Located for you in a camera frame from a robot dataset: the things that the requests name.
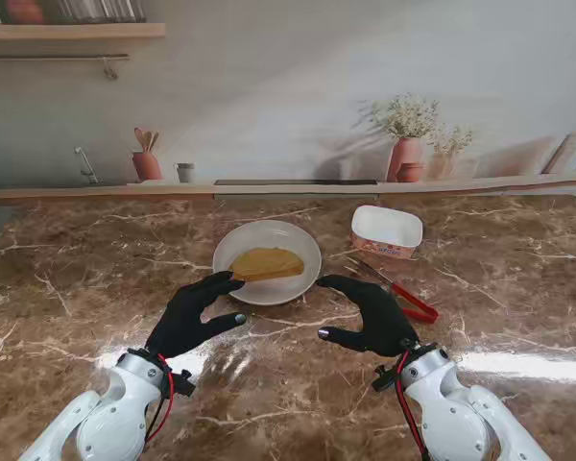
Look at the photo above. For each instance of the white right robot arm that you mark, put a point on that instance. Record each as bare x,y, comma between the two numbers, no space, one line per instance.
451,413

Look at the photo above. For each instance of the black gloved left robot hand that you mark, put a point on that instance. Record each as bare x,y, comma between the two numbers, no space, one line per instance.
177,322

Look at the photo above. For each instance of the printed kitchen scene backdrop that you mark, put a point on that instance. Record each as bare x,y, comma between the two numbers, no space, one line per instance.
269,96

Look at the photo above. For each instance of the white paper bento box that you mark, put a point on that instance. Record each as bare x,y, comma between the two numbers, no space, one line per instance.
386,228

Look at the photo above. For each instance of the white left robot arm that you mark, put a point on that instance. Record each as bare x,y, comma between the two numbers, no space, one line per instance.
110,422

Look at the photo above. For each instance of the toasted bread slice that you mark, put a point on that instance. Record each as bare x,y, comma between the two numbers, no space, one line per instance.
269,264

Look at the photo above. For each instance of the round white plate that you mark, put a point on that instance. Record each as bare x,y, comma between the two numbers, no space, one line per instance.
269,235

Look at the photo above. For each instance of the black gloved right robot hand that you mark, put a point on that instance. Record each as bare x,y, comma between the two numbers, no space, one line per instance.
384,322

